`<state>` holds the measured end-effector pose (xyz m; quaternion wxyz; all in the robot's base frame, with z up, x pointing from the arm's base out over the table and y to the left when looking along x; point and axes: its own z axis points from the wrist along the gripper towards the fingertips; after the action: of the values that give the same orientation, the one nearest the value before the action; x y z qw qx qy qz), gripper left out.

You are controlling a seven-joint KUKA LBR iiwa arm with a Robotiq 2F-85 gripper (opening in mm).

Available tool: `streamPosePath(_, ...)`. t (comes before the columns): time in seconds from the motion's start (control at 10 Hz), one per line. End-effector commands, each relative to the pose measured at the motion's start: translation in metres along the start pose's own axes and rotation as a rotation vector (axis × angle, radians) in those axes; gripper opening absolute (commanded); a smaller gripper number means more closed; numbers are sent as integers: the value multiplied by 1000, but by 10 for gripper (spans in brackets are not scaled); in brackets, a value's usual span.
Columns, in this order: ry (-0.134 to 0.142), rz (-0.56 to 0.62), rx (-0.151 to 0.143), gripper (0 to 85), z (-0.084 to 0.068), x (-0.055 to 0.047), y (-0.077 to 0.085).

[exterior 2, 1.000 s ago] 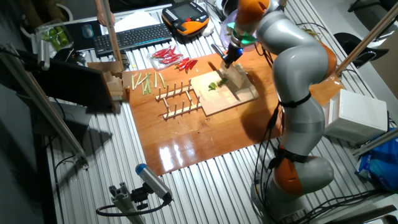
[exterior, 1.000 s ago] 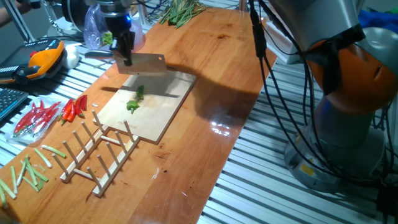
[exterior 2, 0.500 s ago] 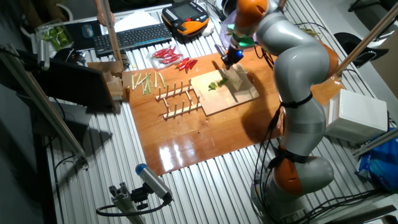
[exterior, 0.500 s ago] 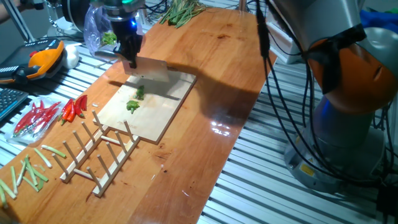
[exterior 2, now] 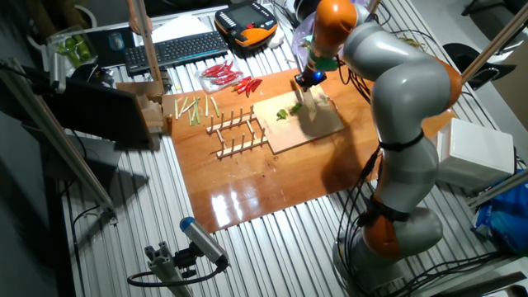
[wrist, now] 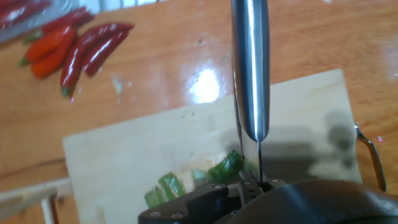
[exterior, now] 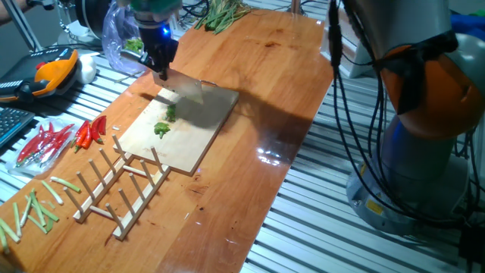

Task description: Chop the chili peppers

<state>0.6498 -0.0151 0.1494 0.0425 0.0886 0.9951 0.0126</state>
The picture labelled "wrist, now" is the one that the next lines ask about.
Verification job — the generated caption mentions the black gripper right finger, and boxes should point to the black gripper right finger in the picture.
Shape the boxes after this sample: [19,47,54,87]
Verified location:
[261,177,289,192]

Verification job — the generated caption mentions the green chili pepper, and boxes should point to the green chili pepper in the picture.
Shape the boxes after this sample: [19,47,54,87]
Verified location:
[207,149,246,184]

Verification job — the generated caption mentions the wooden peg dish rack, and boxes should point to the wooden peg dish rack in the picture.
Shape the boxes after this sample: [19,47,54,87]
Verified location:
[0,177,73,224]

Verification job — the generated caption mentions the plastic bag of red chilies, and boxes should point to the plastic bag of red chilies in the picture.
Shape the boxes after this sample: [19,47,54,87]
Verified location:
[0,0,81,43]

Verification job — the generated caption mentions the orange red chili pepper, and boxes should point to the orange red chili pepper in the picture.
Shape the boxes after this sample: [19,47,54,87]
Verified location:
[17,26,73,67]
[30,29,78,79]

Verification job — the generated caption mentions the dark red chili pepper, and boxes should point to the dark red chili pepper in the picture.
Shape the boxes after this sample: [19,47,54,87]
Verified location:
[60,22,135,98]
[82,30,130,78]
[23,6,94,44]

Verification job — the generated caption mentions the large glossy wooden board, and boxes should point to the large glossy wooden board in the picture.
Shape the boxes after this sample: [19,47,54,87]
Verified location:
[0,0,398,224]

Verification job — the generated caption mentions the steel cleaver knife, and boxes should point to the steel cleaver knife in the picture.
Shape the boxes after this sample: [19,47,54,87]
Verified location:
[230,0,271,185]

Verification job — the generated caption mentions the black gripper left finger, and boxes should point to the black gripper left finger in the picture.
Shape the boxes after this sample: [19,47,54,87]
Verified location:
[138,179,261,224]

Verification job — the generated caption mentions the pale vegetable scrap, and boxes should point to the pale vegetable scrap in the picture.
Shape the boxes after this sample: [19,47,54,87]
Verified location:
[111,74,124,95]

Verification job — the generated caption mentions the light wooden cutting board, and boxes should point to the light wooden cutting board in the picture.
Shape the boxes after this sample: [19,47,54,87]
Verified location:
[62,68,388,224]

